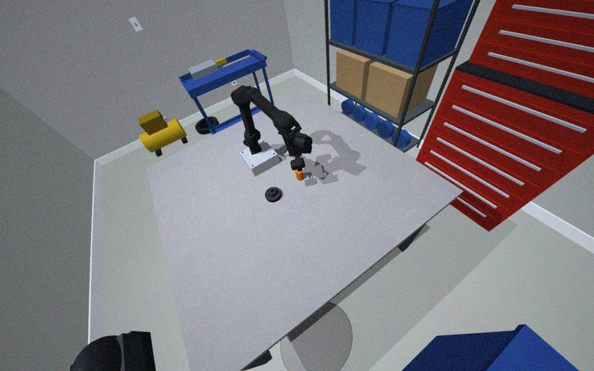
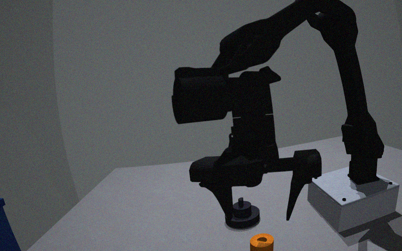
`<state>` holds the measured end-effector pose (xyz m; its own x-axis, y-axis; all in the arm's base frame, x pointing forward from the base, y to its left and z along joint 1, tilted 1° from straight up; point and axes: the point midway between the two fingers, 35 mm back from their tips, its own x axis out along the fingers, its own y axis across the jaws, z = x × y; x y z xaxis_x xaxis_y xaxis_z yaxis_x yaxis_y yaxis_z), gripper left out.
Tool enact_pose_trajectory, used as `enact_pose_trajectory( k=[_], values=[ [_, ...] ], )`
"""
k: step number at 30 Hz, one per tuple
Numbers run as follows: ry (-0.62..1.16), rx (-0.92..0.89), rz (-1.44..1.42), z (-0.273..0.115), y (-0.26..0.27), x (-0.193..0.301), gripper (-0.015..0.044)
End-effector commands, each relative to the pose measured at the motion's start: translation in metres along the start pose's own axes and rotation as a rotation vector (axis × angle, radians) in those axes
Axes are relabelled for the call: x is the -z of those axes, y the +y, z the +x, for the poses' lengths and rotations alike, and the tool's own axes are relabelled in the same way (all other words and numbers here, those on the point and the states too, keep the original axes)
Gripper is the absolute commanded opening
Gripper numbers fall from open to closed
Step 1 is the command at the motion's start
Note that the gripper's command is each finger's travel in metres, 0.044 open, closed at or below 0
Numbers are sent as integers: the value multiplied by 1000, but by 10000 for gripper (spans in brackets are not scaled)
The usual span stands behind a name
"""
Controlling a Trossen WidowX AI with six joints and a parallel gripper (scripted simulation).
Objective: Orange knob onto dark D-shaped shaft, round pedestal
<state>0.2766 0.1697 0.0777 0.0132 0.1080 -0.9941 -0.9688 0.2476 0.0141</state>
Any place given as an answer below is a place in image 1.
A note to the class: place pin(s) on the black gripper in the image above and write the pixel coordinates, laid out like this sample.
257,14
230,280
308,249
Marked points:
298,163

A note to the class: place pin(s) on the dark round pedestal with shaft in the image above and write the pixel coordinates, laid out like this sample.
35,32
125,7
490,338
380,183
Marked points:
273,194

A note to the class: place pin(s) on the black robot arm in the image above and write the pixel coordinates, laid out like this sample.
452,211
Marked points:
282,121

